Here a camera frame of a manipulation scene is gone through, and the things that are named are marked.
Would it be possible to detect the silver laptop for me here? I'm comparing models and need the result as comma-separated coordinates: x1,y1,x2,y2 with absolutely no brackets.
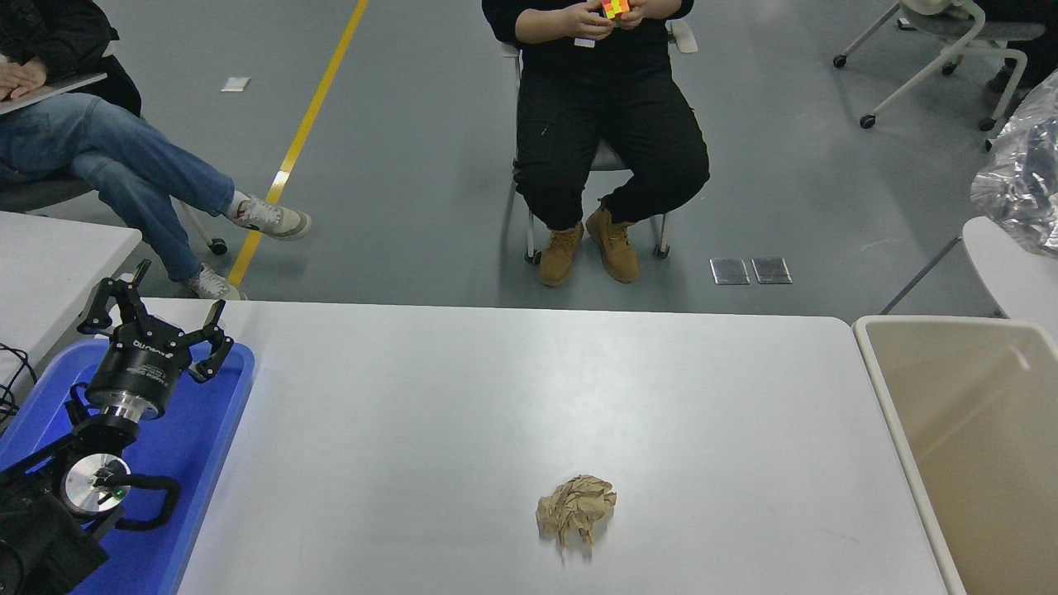
0,73,109,117

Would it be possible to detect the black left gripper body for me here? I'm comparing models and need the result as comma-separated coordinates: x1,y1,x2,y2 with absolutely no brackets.
87,319,194,407

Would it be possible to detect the silver foil tray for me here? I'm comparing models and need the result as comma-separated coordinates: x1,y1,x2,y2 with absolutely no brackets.
970,93,1058,259

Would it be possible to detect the white side table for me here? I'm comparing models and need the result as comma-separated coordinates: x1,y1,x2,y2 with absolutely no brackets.
0,211,144,389

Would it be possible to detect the blue plastic tray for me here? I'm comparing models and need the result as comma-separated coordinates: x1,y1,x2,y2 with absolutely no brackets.
0,337,257,595

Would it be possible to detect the person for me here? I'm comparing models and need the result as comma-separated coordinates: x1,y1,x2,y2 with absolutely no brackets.
481,0,712,288
988,0,1058,104
0,0,314,301

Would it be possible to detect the crumpled tan paper ball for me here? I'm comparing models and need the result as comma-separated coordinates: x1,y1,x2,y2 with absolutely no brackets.
536,474,618,548

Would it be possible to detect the person's right hand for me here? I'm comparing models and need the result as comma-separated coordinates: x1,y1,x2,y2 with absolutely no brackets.
562,2,617,42

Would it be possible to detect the white rounded table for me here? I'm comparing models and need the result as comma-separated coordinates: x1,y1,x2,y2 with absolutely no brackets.
880,217,1058,340

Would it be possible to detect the thin black cable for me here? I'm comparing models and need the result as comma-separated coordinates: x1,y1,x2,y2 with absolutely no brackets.
0,343,39,422

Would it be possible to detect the large pale plastic bin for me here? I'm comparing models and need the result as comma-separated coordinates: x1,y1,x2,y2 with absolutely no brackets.
854,317,1058,595

